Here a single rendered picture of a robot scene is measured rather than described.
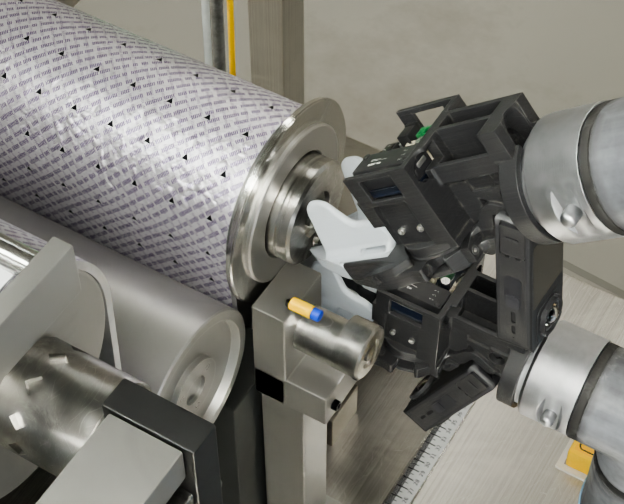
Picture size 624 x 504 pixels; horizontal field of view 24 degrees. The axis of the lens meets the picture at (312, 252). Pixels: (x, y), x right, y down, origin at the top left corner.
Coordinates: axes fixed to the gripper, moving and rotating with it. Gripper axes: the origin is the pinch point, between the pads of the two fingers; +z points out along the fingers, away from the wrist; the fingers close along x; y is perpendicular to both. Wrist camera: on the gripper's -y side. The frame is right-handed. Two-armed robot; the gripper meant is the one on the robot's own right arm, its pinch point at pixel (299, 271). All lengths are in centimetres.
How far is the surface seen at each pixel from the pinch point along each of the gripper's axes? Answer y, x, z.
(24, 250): 36.4, 30.4, -3.6
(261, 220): 18.5, 10.3, -3.5
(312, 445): -5.6, 10.1, -7.3
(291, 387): 4.2, 12.1, -6.7
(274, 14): -48, -71, 47
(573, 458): -17.4, -6.5, -23.2
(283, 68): -58, -71, 46
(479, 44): -109, -143, 45
